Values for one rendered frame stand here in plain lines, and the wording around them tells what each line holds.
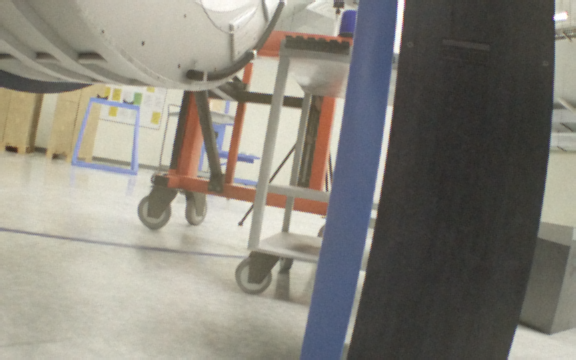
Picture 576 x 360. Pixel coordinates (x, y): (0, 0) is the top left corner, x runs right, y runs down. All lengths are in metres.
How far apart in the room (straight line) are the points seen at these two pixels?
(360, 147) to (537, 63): 0.41
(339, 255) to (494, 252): 0.35
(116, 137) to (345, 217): 9.40
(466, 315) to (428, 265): 0.09
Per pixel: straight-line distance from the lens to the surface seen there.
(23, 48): 0.80
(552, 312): 1.27
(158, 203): 1.84
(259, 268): 1.09
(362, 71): 0.29
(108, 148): 9.62
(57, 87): 1.16
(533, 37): 0.65
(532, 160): 0.60
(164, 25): 0.75
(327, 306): 0.29
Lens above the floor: 0.32
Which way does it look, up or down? level
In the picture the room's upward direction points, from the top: 9 degrees clockwise
